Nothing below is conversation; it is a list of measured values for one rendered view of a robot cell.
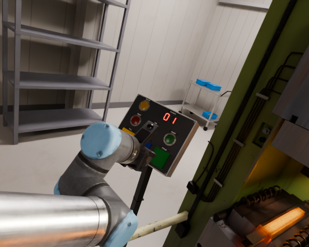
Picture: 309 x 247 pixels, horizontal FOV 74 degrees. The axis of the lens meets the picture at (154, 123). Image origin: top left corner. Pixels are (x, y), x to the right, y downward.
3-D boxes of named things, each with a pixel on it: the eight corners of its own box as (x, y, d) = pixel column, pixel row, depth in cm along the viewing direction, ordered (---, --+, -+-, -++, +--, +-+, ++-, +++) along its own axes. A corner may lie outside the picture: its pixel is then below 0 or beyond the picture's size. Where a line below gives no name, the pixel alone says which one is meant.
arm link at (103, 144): (69, 145, 49) (94, 111, 50) (98, 152, 61) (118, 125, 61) (94, 169, 45) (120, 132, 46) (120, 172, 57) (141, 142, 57)
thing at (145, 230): (116, 249, 91) (119, 241, 89) (112, 239, 95) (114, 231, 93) (188, 222, 117) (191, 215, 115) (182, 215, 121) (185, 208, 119)
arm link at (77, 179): (63, 219, 44) (97, 172, 45) (43, 185, 51) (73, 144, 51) (93, 218, 52) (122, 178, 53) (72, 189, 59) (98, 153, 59)
